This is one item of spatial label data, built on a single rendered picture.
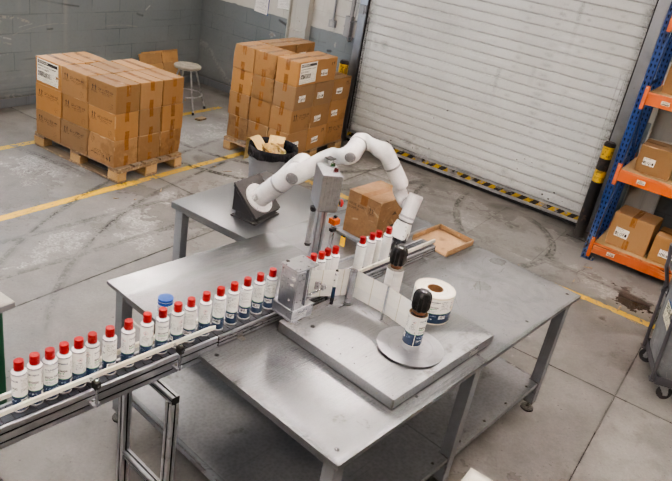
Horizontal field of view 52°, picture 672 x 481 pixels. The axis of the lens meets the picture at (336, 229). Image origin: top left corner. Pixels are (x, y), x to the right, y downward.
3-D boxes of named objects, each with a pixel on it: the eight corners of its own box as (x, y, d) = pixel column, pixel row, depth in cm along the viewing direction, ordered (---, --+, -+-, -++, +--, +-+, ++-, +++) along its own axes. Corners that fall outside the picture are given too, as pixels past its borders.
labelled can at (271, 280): (267, 311, 315) (273, 272, 307) (259, 306, 318) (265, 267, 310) (275, 308, 319) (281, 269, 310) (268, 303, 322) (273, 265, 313)
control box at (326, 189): (317, 212, 325) (323, 175, 317) (310, 197, 340) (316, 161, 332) (337, 213, 328) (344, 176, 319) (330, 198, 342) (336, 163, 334)
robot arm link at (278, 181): (267, 181, 395) (294, 161, 381) (279, 165, 409) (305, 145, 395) (281, 196, 398) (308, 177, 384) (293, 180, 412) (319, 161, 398)
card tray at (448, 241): (446, 257, 409) (447, 251, 407) (411, 239, 424) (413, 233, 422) (472, 245, 431) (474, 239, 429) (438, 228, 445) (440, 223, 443)
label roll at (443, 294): (454, 312, 342) (461, 287, 336) (440, 330, 325) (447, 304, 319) (417, 298, 349) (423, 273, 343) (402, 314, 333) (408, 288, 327)
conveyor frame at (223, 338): (217, 346, 294) (218, 337, 292) (201, 334, 300) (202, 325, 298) (434, 252, 412) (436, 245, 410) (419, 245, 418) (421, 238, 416)
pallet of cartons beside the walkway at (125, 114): (182, 166, 690) (189, 78, 652) (116, 185, 624) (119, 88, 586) (101, 130, 742) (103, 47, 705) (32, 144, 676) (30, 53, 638)
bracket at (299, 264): (298, 274, 299) (298, 272, 299) (280, 263, 305) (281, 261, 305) (319, 266, 309) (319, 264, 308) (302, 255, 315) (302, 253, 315)
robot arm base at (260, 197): (254, 214, 403) (274, 200, 392) (241, 186, 406) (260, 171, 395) (275, 209, 418) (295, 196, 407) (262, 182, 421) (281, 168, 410)
